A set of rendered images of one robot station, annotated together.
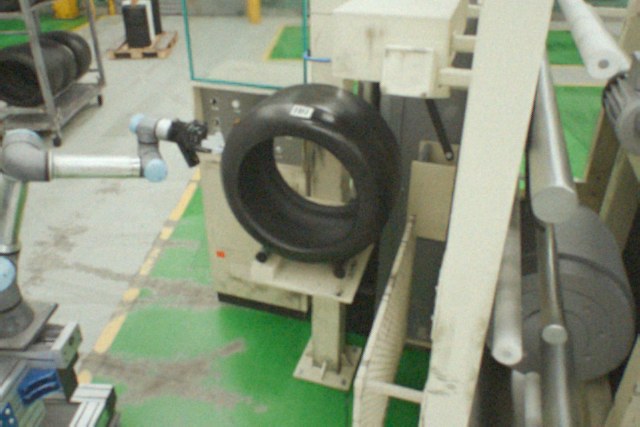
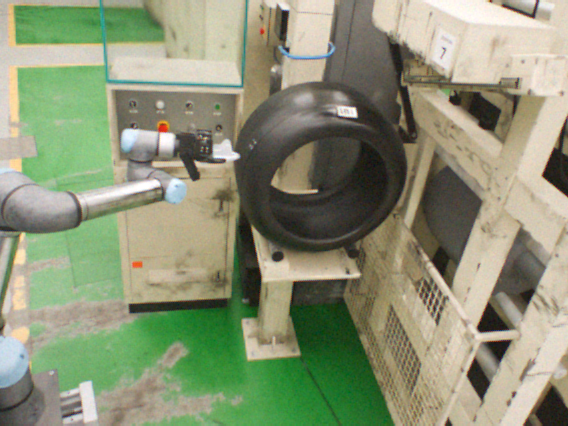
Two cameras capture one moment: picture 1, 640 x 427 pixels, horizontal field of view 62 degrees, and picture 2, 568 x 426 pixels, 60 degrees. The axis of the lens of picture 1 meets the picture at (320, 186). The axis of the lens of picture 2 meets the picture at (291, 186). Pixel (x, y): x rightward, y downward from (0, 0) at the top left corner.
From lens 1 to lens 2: 98 cm
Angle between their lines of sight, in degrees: 28
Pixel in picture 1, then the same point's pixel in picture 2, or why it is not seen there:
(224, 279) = (140, 289)
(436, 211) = not seen: hidden behind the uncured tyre
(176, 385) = (139, 411)
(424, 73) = (560, 76)
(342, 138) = (382, 132)
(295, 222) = (281, 216)
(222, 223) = (141, 232)
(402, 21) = (523, 31)
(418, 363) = (339, 313)
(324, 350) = (274, 327)
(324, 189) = (291, 180)
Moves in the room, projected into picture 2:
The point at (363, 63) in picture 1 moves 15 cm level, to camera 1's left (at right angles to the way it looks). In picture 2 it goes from (482, 68) to (437, 71)
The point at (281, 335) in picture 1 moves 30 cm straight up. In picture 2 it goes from (213, 327) to (215, 284)
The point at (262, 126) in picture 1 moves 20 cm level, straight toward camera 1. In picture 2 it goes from (307, 130) to (351, 158)
